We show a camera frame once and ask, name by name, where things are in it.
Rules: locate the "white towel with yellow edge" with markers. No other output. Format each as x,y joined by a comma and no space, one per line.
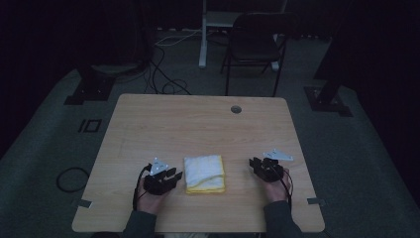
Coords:
204,173

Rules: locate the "person's right hand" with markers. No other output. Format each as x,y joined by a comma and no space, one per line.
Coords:
275,191

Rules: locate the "round grey table grommet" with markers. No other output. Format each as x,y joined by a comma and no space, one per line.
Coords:
236,109

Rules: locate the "grey tape strip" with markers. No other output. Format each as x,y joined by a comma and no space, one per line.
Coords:
84,203
315,201

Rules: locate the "black folding chair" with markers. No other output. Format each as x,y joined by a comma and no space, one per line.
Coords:
254,46

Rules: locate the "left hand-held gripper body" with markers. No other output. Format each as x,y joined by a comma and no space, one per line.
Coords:
157,181

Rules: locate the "round grey pedestal base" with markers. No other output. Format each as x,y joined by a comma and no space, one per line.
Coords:
114,68

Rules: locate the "person's left hand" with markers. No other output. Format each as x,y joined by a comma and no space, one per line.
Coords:
150,201

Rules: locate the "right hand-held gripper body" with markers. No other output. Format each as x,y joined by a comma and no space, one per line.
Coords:
270,170

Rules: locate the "black stand with square base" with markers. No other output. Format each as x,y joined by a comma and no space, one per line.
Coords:
327,99
90,89

